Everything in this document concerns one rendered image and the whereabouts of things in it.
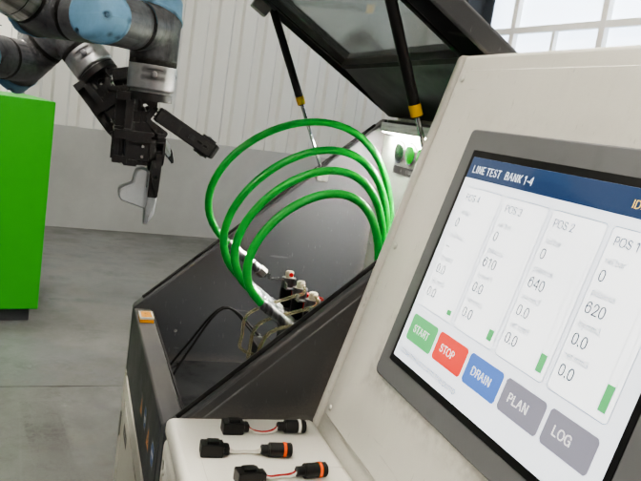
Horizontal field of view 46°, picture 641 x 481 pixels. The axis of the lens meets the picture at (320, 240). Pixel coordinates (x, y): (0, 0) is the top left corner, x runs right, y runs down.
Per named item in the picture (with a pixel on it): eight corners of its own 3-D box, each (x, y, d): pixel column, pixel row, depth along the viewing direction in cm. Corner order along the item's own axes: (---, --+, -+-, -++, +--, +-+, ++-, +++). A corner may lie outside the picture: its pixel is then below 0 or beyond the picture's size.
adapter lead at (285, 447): (199, 458, 97) (201, 443, 96) (198, 450, 99) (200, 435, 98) (292, 460, 100) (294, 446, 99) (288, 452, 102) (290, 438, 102)
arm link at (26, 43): (-32, 59, 134) (10, 20, 132) (6, 65, 145) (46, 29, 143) (-7, 94, 134) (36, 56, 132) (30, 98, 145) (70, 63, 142)
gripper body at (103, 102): (115, 143, 142) (77, 92, 141) (154, 117, 143) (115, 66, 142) (110, 135, 134) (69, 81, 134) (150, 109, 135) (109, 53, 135)
